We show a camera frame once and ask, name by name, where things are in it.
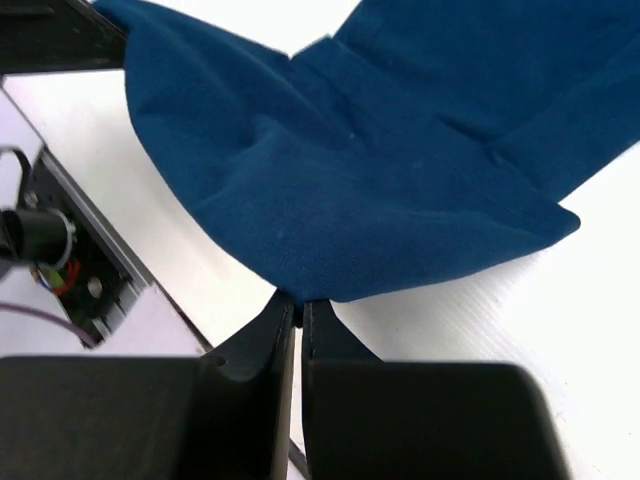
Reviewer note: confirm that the blue t shirt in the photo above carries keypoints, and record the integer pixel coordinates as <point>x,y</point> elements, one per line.
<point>423,142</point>

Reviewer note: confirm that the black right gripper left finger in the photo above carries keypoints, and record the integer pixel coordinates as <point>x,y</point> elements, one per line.
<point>224,415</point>

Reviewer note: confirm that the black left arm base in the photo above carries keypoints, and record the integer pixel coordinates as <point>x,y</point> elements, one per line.
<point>70,249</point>

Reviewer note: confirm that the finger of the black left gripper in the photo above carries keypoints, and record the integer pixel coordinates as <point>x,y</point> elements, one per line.
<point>44,36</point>

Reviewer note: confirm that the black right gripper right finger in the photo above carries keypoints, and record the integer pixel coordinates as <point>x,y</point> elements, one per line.
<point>366,418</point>

